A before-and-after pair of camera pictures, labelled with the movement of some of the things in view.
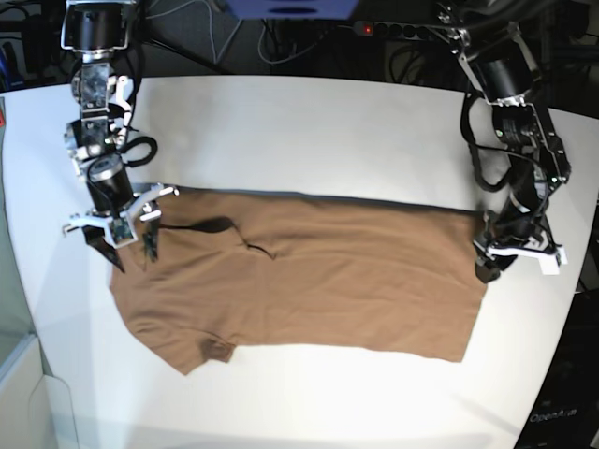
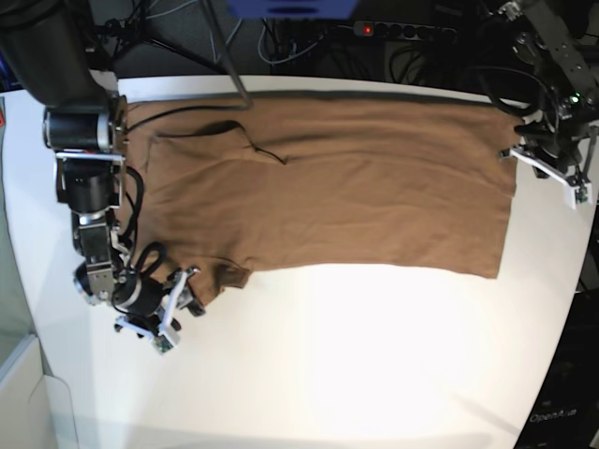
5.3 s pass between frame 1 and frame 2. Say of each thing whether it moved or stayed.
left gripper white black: moved
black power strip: stayed
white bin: stayed
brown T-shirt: moved
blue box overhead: stayed
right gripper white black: moved
